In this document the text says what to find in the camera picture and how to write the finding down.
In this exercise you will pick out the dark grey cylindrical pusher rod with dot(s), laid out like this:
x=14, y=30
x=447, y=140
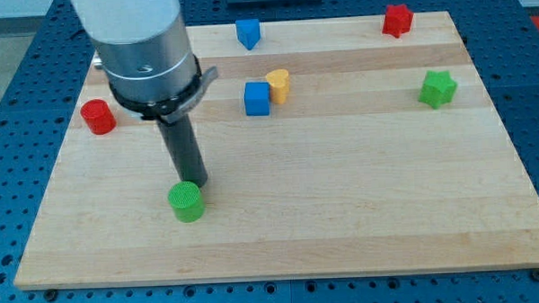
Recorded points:
x=183, y=148

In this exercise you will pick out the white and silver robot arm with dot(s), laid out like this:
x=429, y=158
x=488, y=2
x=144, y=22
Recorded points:
x=145, y=53

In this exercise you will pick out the red star block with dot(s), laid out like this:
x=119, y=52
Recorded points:
x=397, y=20

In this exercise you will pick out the light wooden board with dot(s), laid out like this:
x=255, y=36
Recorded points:
x=351, y=176

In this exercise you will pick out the blue triangle block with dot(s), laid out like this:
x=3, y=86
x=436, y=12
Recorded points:
x=248, y=32

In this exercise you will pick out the green star block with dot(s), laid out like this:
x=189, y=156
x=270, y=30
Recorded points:
x=438, y=88

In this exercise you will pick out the yellow heart block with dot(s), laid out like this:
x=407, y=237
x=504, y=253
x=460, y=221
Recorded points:
x=278, y=81

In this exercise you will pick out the red cylinder block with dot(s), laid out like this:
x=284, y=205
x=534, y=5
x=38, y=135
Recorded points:
x=98, y=117

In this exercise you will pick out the blue cube block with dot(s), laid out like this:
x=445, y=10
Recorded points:
x=257, y=99

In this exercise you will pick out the green cylinder block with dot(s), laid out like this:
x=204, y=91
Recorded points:
x=186, y=201

